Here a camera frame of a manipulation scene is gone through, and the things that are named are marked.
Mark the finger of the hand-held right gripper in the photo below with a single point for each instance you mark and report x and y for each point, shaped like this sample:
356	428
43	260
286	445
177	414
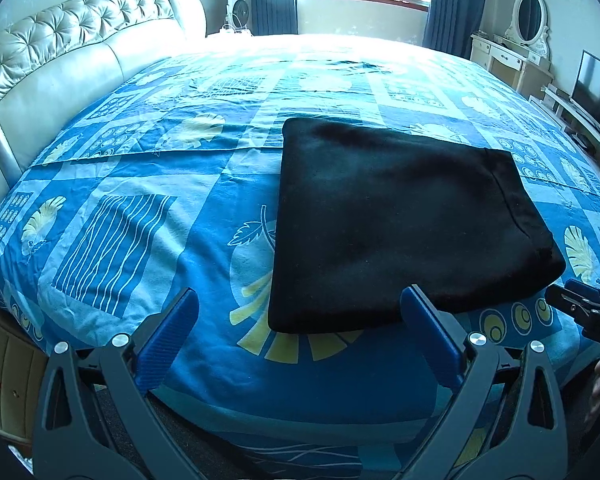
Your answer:
565	302
587	290

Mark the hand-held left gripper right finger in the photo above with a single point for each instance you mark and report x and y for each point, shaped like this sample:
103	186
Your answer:
430	340

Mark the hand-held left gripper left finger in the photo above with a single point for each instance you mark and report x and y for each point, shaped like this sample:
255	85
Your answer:
165	345

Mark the black pants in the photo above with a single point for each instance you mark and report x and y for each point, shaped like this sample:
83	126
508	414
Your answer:
390	220

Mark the beige bedside cabinet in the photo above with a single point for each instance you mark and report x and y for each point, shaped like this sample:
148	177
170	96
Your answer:
10	375

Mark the blue printed bed sheet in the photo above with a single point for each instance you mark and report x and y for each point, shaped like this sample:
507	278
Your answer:
155	170

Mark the white television stand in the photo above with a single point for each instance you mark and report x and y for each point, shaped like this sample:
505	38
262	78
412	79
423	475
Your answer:
570	115

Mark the black television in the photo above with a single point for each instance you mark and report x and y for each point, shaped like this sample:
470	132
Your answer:
597	87

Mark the cream dressing table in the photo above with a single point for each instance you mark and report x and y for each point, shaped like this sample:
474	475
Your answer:
500	62

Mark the white oval vanity mirror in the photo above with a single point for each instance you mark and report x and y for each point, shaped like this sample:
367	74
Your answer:
527	17

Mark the white tufted headboard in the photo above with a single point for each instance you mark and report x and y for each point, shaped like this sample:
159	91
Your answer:
80	45

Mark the white power strip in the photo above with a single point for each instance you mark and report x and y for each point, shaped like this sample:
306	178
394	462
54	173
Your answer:
235	31

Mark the white fan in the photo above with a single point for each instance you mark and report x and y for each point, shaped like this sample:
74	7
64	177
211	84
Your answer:
240	12

